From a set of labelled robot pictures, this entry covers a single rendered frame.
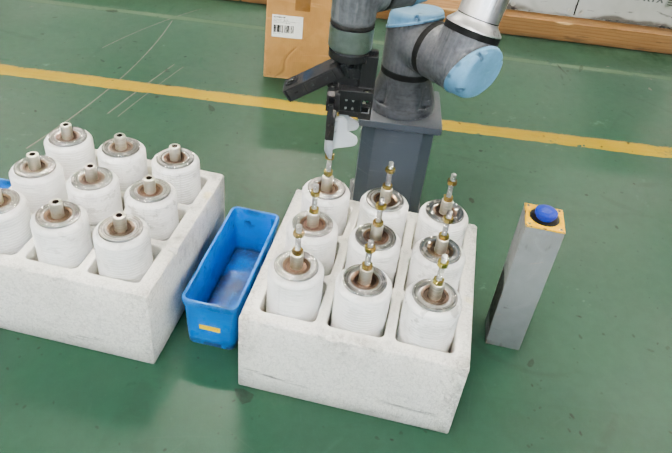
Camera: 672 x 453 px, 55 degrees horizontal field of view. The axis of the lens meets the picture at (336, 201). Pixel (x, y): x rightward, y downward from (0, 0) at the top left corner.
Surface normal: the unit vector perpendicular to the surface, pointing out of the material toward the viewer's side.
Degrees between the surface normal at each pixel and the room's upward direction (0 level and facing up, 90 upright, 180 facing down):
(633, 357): 0
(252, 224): 88
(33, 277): 90
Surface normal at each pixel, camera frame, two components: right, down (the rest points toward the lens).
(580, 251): 0.09, -0.80
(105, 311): -0.21, 0.57
